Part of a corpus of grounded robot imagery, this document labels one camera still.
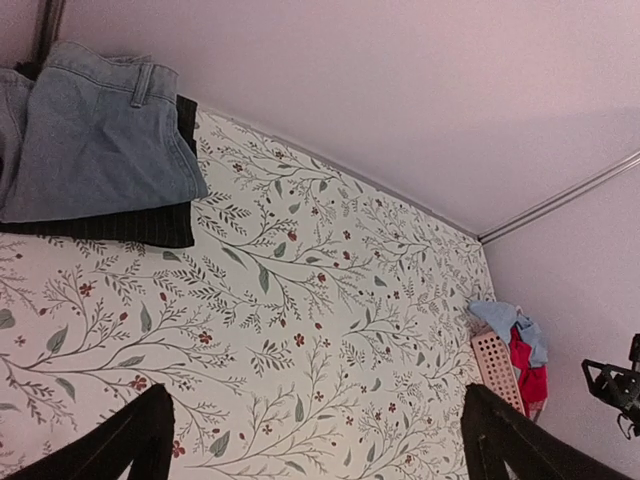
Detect floral patterned tablecloth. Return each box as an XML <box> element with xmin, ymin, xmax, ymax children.
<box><xmin>1</xmin><ymin>111</ymin><xmax>493</xmax><ymax>479</ymax></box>

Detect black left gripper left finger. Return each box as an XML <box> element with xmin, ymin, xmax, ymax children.
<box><xmin>9</xmin><ymin>384</ymin><xmax>175</xmax><ymax>480</ymax></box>

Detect pink perforated plastic basket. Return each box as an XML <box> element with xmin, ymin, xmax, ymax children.
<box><xmin>471</xmin><ymin>330</ymin><xmax>525</xmax><ymax>414</ymax></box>

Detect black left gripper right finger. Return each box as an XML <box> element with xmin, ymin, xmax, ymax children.
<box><xmin>461</xmin><ymin>384</ymin><xmax>626</xmax><ymax>480</ymax></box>

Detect aluminium frame post left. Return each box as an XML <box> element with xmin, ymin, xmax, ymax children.
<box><xmin>32</xmin><ymin>0</ymin><xmax>66</xmax><ymax>64</ymax></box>

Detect red t-shirt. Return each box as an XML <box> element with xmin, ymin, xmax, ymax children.
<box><xmin>509</xmin><ymin>326</ymin><xmax>549</xmax><ymax>418</ymax></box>

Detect folded light blue jeans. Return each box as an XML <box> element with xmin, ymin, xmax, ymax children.
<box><xmin>1</xmin><ymin>42</ymin><xmax>208</xmax><ymax>223</ymax></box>

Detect aluminium frame post right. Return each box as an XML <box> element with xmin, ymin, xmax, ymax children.
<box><xmin>478</xmin><ymin>151</ymin><xmax>639</xmax><ymax>245</ymax></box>

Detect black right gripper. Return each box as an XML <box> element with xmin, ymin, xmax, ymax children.
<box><xmin>581</xmin><ymin>333</ymin><xmax>639</xmax><ymax>439</ymax></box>

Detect aluminium frame post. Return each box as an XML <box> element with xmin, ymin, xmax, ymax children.
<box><xmin>478</xmin><ymin>151</ymin><xmax>639</xmax><ymax>245</ymax></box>
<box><xmin>32</xmin><ymin>0</ymin><xmax>66</xmax><ymax>64</ymax></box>

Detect light blue crumpled shirt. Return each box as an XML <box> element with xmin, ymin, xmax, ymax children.
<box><xmin>468</xmin><ymin>300</ymin><xmax>548</xmax><ymax>368</ymax></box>

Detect folded black striped garment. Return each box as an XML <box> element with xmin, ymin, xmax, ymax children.
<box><xmin>0</xmin><ymin>94</ymin><xmax>199</xmax><ymax>248</ymax></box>

